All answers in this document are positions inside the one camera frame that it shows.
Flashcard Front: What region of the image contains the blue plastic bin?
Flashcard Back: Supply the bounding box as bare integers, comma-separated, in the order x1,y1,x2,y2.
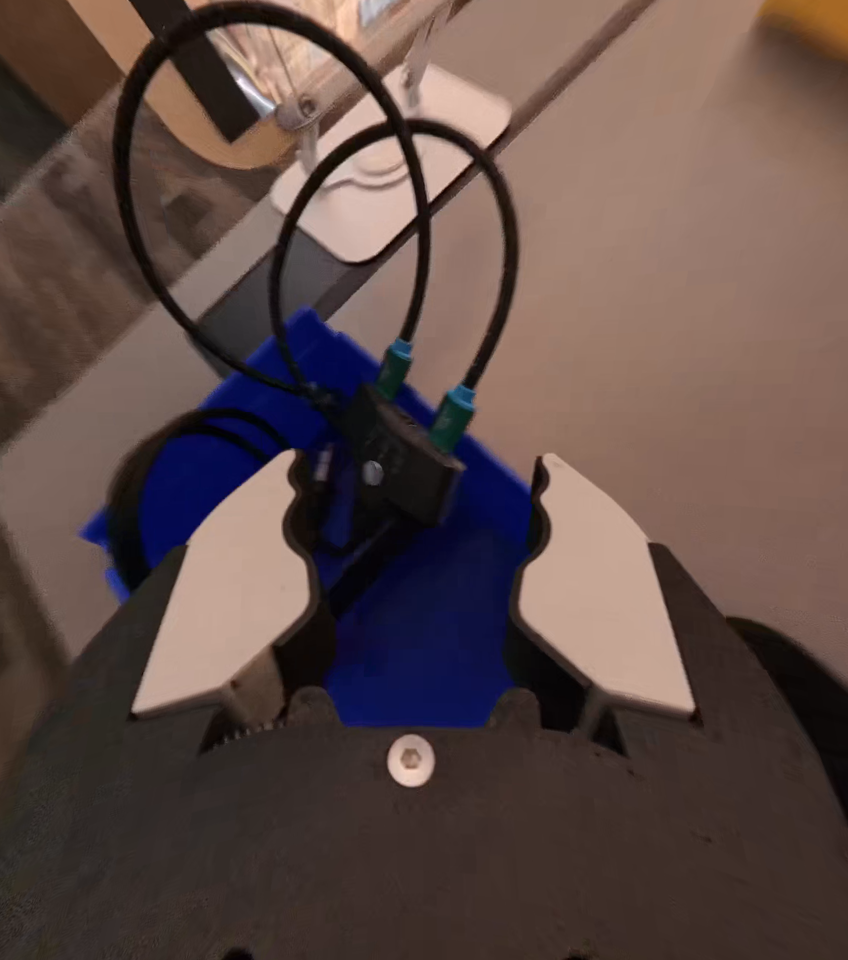
79,306,533,730

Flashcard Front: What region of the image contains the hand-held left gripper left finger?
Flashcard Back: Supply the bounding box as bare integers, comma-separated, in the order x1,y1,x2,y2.
130,448,338,721

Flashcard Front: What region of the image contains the yellow plastic bin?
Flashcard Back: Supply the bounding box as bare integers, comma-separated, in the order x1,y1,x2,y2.
757,0,848,76

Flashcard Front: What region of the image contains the hdmi switch box with button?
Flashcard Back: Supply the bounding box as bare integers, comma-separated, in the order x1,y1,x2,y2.
340,384,467,528

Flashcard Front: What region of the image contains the smooth black switch cable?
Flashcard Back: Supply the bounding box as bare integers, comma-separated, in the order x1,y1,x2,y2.
304,438,402,610

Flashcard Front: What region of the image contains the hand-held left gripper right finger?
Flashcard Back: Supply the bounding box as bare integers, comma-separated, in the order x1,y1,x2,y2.
506,452,697,729

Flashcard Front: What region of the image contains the white sign stand base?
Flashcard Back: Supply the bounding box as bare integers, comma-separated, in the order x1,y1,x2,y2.
268,62,512,265

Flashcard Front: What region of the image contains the black braided hdmi cable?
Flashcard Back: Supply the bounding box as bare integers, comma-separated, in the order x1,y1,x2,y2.
112,0,432,406
270,120,518,456

